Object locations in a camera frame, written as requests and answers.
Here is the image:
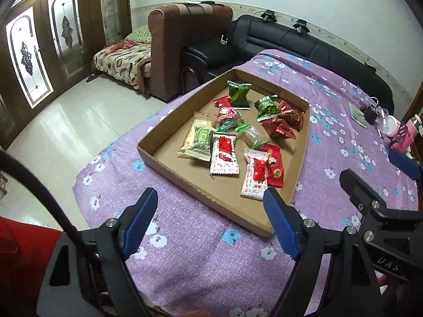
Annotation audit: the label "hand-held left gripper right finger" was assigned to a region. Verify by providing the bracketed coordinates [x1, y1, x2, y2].
[263, 188, 380, 317]

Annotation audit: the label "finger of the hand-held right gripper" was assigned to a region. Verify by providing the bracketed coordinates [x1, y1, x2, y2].
[388, 150, 423, 181]
[340, 169, 423, 226]

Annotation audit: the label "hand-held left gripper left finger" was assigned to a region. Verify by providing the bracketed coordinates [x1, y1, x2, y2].
[36, 188, 158, 317]

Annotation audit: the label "white and red snack packet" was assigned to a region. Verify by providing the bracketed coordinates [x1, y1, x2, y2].
[210, 132, 240, 176]
[241, 149, 269, 201]

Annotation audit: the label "shallow cardboard tray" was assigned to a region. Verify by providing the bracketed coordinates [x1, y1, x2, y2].
[137, 68, 311, 237]

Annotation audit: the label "dark red foil snack packet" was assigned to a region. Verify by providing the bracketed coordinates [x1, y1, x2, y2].
[261, 117, 297, 139]
[278, 99, 305, 129]

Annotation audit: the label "clear green snack packet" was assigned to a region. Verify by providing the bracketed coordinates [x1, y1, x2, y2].
[235, 124, 270, 149]
[216, 117, 245, 133]

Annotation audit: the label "beige snack packet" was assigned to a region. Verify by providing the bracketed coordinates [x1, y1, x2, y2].
[177, 111, 215, 159]

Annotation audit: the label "pale green snack packet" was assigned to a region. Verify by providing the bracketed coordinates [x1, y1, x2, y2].
[183, 124, 215, 162]

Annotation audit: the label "person's left hand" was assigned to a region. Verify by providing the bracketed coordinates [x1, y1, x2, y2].
[173, 309, 212, 317]

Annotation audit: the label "pink knitted bottle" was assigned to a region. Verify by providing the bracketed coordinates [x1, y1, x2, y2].
[401, 114, 423, 153]

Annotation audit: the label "white round jar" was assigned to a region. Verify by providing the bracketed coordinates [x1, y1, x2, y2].
[380, 115, 402, 138]

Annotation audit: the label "clear plastic bag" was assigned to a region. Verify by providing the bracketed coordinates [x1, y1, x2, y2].
[377, 106, 392, 126]

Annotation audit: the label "wooden cabinet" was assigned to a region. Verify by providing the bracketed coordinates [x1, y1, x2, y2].
[400, 86, 423, 129]

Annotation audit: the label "black small bag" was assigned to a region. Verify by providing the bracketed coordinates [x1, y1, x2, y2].
[360, 101, 380, 125]

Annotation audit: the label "purple floral tablecloth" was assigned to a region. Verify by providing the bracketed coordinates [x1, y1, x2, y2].
[73, 49, 423, 317]

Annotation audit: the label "green yellow booklet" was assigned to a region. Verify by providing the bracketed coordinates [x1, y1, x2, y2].
[348, 102, 368, 129]

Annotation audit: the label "red garment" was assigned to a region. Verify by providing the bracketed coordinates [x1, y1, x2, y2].
[0, 216, 64, 317]

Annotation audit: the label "black leather sofa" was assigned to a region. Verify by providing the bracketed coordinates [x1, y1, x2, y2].
[183, 15, 395, 113]

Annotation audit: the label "brown armchair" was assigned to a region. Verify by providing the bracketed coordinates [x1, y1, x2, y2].
[147, 3, 234, 104]

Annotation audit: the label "green pillow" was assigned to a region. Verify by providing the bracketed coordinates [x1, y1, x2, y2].
[127, 25, 153, 44]

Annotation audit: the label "wooden stained-glass doors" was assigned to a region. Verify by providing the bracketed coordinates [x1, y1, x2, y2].
[0, 0, 133, 149]

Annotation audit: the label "black cable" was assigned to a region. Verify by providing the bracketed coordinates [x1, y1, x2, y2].
[0, 150, 100, 271]

